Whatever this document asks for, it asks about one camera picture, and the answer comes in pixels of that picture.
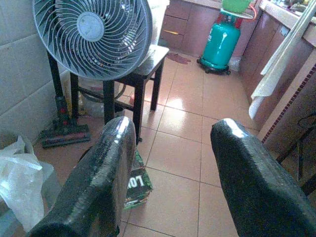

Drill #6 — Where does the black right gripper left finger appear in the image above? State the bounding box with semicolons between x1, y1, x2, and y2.
27;116;137;237

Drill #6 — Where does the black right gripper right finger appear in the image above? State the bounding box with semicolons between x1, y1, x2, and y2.
210;118;316;237

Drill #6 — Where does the green printed carton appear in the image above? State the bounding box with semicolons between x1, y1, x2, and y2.
123;148;153;210

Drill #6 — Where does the black vacuum cleaner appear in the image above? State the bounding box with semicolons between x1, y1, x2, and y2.
39;51;91;149

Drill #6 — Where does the patterned tablecloth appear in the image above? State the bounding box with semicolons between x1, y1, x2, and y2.
256;59;316;173

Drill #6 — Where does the clear plastic bag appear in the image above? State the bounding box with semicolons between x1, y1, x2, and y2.
0;135;61;233

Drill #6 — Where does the white hanging towel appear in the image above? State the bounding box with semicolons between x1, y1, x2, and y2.
248;0;316;121

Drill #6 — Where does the black cylinder trolley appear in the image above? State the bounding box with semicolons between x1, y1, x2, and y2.
197;58;232;76

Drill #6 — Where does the dark wooden stool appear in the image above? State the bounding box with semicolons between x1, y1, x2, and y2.
46;44;170;145

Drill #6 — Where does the brown kitchen cabinet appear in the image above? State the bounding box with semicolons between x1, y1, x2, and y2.
238;0;316;131

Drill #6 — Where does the teal gas cylinder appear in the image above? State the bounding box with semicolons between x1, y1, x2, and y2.
199;12;241;70

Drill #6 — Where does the grey electric fan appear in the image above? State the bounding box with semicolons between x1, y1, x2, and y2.
32;0;153;81

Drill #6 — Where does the brown drawer cabinet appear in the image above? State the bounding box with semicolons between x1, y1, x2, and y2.
159;0;259;59

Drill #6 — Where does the green plastic basin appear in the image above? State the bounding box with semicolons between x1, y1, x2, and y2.
221;0;253;14

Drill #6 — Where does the orange gas hose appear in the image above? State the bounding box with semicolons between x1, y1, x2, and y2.
243;3;259;23

